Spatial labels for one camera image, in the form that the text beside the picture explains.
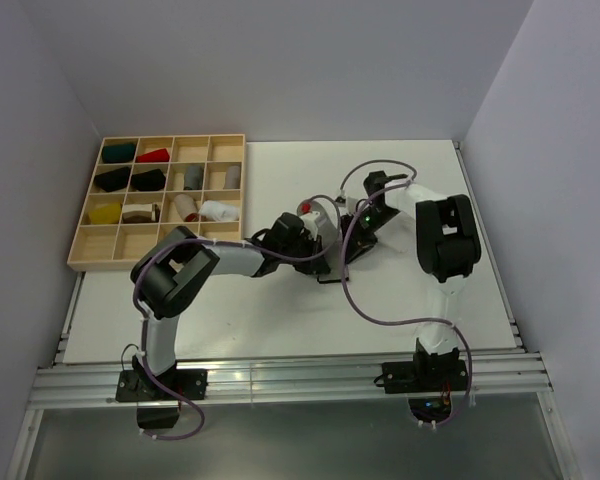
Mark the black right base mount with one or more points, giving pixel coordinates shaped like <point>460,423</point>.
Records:
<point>423,376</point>

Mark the aluminium frame rail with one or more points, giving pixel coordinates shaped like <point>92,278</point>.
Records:
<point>282,380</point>

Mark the wooden compartment tray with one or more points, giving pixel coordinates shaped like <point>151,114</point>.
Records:
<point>120,246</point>

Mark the yellow rolled sock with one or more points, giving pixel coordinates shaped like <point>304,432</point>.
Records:
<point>108,214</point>

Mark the light grey rolled sock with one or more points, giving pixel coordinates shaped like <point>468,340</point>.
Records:
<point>233,178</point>

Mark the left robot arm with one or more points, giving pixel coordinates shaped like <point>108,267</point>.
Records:
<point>169,278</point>

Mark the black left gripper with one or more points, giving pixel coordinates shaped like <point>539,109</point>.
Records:
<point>314,265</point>

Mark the grey sock with black stripes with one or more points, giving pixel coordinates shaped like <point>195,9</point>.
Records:
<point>333,227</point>

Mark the dark green rolled sock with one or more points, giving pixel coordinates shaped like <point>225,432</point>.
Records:
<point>118,153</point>

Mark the red rolled sock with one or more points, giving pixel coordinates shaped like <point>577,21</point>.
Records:
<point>155,156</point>

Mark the black rolled sock left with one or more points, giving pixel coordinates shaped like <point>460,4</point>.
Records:
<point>113,180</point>

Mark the beige rolled sock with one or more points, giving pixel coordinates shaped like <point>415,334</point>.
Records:
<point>186,208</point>

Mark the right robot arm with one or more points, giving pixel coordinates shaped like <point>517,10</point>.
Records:
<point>447,248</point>

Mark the white brown rolled sock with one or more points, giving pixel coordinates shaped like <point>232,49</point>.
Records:
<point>136,213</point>

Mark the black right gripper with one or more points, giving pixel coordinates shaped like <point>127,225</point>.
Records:
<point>358,242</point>

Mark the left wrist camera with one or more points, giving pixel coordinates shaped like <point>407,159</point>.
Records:
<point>314,217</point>

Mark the black rolled sock right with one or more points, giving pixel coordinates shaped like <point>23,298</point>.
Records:
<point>148,181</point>

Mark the black rolled sock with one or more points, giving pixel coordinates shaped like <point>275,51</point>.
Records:
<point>113,180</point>
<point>148,181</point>

